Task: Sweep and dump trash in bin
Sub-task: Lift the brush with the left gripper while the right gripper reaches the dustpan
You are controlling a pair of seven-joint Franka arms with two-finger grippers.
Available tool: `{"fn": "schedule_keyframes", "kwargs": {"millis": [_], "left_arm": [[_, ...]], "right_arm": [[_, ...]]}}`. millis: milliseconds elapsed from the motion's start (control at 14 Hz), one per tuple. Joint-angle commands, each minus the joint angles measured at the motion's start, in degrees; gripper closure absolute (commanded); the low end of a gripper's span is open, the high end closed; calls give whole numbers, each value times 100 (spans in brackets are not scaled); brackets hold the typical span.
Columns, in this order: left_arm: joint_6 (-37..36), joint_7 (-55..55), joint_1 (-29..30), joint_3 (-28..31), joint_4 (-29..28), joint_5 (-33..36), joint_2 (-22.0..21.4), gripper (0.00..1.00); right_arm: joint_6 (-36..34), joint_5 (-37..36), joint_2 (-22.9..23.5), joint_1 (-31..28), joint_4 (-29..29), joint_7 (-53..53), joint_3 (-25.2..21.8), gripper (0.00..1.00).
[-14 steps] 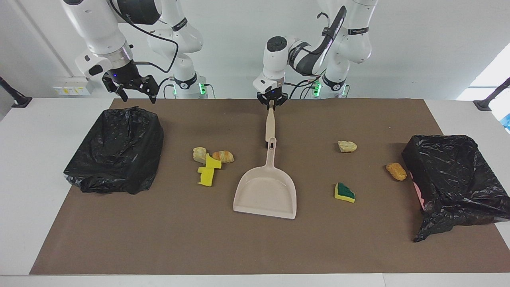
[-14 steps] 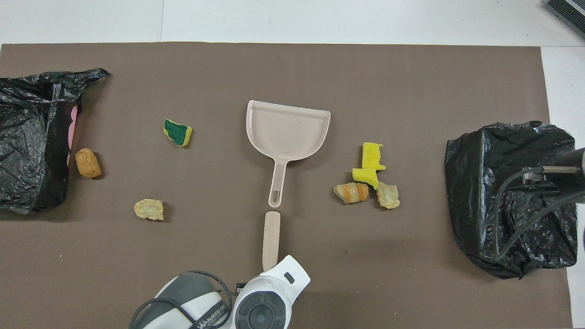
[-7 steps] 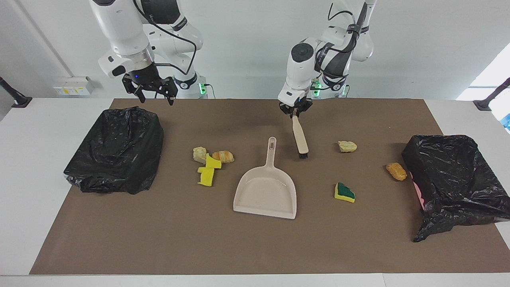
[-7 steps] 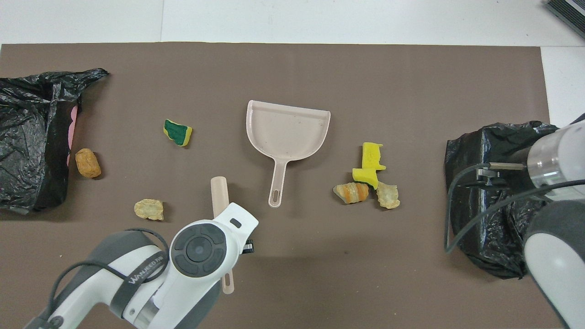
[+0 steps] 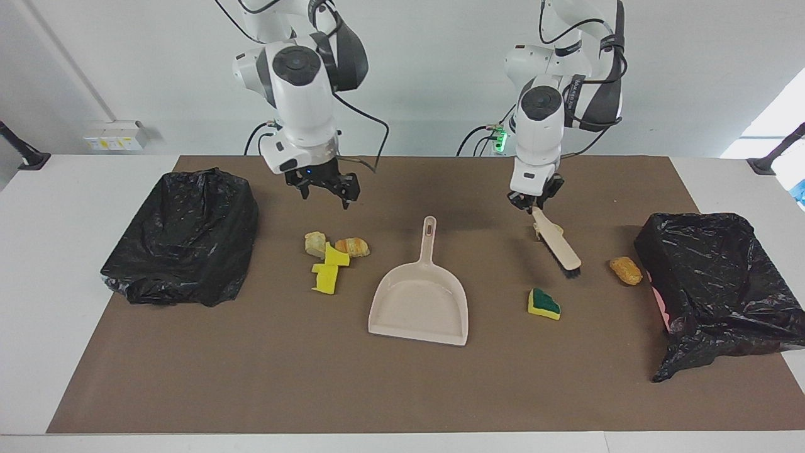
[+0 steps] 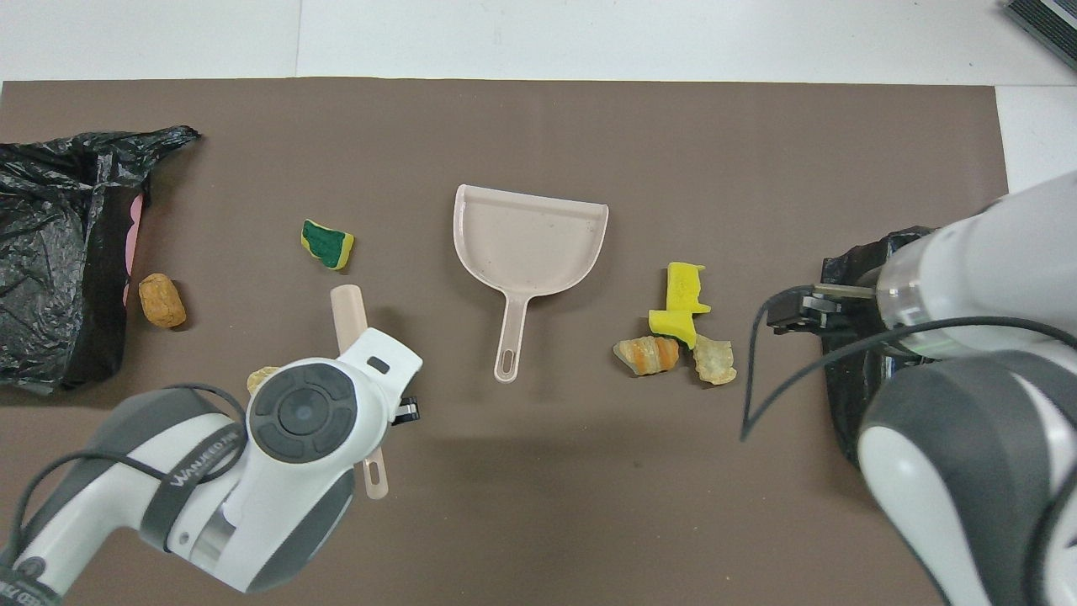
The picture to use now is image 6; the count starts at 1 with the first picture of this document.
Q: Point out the brown table mat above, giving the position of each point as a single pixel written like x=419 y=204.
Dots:
x=538 y=126

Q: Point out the grey ribbed device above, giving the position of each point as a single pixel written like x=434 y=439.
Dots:
x=1047 y=21

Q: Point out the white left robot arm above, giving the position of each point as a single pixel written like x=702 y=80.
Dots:
x=303 y=412

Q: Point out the small yellow sponge wedge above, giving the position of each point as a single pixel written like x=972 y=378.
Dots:
x=673 y=325

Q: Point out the green yellow sponge piece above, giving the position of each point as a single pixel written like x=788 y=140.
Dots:
x=328 y=244

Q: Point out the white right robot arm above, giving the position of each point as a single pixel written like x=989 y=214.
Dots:
x=968 y=471

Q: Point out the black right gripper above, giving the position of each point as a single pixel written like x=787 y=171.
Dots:
x=820 y=313

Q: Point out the black plastic trash bag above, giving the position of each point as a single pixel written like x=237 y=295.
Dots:
x=841 y=404
x=50 y=252

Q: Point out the brown bread roll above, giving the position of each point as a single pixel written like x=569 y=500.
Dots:
x=162 y=300

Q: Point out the beige brush black bristles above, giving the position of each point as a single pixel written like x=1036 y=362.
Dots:
x=347 y=316

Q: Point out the beige plastic dustpan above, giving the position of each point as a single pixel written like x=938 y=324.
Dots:
x=526 y=244

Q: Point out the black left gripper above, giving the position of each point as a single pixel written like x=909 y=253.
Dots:
x=405 y=411

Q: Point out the pink plastic bin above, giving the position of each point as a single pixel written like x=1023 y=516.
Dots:
x=135 y=244

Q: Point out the notched yellow sponge piece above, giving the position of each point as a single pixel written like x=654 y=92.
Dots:
x=683 y=286

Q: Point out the orange striped croissant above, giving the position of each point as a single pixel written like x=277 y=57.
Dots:
x=646 y=355

